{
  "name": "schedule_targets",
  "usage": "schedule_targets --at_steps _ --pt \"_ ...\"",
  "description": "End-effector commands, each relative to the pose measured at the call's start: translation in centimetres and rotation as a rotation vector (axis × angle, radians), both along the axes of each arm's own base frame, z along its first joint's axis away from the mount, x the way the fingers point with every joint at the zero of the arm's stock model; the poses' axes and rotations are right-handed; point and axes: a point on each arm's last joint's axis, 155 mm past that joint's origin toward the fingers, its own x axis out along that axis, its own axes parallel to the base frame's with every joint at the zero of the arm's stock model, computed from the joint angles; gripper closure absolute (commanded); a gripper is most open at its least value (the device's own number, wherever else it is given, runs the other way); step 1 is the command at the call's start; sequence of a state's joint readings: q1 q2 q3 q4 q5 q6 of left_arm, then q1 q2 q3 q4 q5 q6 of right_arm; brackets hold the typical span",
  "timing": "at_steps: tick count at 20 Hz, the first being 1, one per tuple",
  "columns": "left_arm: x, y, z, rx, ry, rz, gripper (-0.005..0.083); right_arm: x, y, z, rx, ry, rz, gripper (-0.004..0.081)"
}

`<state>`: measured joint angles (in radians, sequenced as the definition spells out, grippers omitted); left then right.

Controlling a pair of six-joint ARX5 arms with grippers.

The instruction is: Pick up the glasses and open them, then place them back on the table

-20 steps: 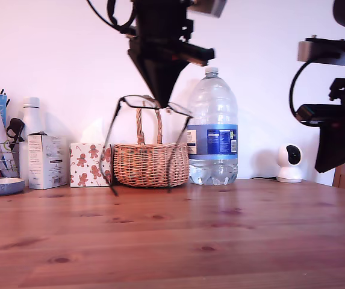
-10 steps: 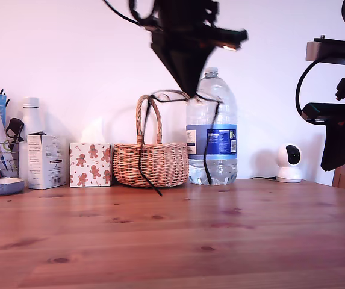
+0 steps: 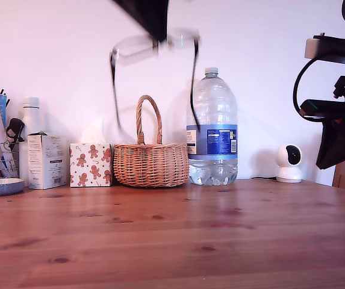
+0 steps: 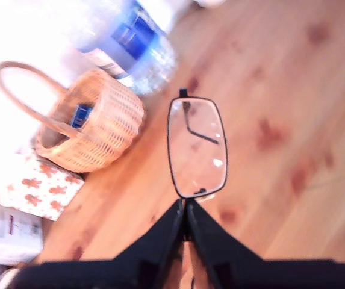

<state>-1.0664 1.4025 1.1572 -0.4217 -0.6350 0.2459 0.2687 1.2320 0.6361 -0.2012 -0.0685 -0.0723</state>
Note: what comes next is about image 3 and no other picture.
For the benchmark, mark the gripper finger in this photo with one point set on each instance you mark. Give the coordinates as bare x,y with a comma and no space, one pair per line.
158,15
136,12
340,144

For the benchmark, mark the black-framed glasses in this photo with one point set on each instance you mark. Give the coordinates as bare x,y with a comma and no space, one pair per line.
195,51

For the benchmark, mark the large clear water bottle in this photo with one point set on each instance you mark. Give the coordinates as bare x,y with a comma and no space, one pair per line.
212,141

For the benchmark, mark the white tissue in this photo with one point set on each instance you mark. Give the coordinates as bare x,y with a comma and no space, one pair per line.
94,135

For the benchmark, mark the white metal bottle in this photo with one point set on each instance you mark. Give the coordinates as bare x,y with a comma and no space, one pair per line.
31,117

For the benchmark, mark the gingerbread print tissue box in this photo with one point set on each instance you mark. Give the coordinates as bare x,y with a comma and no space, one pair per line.
91,165

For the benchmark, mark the blue sachet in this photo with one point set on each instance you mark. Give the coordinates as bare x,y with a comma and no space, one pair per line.
1,105

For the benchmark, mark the black bottle opener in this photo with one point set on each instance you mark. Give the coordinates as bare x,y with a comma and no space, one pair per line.
14,125

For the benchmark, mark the white printed carton box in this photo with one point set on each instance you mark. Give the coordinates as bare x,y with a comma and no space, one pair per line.
45,162

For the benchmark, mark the small white round camera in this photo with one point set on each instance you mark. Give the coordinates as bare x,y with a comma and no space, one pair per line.
289,176

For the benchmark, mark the arm camera box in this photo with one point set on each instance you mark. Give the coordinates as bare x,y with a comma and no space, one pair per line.
310,48

